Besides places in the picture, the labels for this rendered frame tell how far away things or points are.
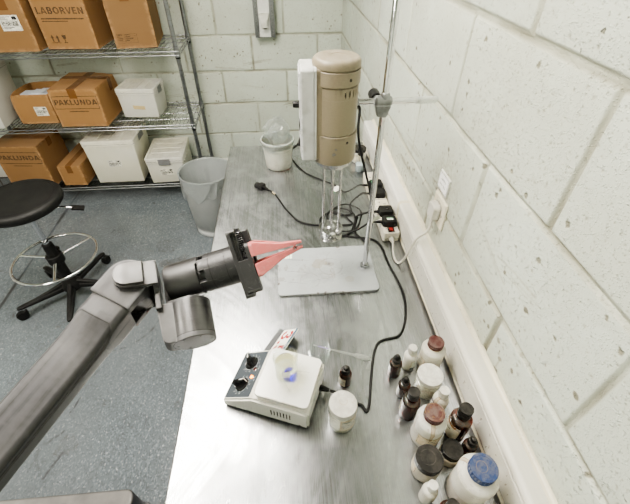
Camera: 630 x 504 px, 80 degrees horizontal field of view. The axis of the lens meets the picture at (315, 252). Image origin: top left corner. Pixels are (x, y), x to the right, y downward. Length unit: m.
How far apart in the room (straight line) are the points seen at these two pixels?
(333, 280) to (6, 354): 1.73
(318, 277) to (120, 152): 2.08
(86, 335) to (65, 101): 2.43
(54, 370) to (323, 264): 0.82
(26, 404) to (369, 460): 0.61
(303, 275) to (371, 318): 0.25
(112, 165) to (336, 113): 2.35
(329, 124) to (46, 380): 0.66
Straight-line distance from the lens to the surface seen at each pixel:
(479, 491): 0.81
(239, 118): 3.10
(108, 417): 1.94
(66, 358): 0.56
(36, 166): 3.25
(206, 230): 2.53
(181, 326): 0.54
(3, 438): 0.56
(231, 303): 1.11
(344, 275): 1.15
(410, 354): 0.94
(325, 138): 0.87
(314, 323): 1.04
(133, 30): 2.67
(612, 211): 0.62
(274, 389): 0.84
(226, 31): 2.93
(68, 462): 1.92
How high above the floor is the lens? 1.58
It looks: 42 degrees down
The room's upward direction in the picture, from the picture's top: straight up
